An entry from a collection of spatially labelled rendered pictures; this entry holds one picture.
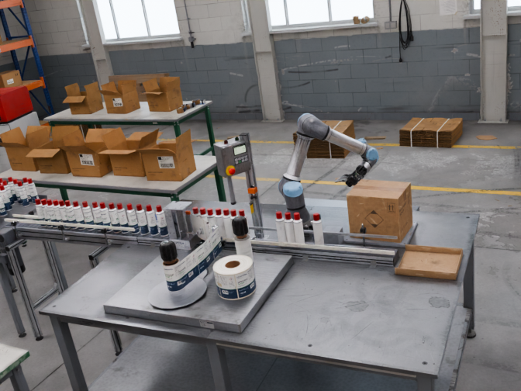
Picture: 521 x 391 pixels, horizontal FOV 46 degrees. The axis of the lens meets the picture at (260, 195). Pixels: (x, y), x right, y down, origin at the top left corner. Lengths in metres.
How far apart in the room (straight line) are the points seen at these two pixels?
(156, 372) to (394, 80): 5.87
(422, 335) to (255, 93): 7.14
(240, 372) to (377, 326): 1.11
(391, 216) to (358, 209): 0.19
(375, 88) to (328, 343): 6.30
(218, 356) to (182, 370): 0.82
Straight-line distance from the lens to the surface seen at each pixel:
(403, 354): 2.67
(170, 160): 5.05
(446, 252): 3.39
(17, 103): 8.63
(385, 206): 3.39
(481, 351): 4.08
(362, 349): 2.71
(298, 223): 3.37
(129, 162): 5.41
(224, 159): 3.42
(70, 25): 11.47
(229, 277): 2.99
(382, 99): 8.73
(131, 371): 3.90
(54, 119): 8.50
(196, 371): 3.75
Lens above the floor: 2.46
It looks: 22 degrees down
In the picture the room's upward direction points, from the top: 9 degrees counter-clockwise
